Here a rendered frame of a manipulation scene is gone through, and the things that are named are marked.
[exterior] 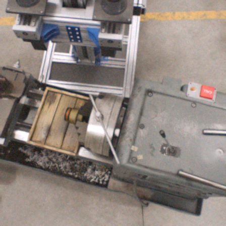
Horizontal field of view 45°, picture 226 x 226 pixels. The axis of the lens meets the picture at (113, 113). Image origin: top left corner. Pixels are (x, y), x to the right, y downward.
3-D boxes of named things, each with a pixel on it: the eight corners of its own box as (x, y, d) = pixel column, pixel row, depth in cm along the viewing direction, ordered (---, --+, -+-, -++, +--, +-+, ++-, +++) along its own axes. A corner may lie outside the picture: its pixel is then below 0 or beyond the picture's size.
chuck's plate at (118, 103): (124, 105, 159) (124, 90, 128) (110, 157, 153) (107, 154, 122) (118, 104, 159) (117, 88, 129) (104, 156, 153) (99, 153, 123)
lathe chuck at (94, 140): (118, 103, 159) (117, 88, 129) (104, 156, 153) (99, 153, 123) (103, 100, 160) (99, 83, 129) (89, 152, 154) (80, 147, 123)
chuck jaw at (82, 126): (97, 125, 138) (90, 147, 133) (97, 129, 142) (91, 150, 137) (76, 120, 139) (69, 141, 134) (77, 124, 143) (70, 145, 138)
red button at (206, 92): (213, 89, 129) (215, 87, 127) (211, 100, 127) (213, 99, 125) (201, 86, 129) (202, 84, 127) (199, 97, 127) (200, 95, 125)
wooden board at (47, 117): (93, 100, 168) (93, 98, 164) (76, 156, 158) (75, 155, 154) (48, 89, 171) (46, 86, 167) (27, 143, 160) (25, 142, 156)
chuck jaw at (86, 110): (101, 114, 142) (104, 95, 135) (99, 120, 138) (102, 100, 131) (80, 109, 143) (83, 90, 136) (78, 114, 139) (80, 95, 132)
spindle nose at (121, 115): (127, 113, 153) (127, 104, 132) (117, 149, 149) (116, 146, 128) (122, 111, 153) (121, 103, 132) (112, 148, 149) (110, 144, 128)
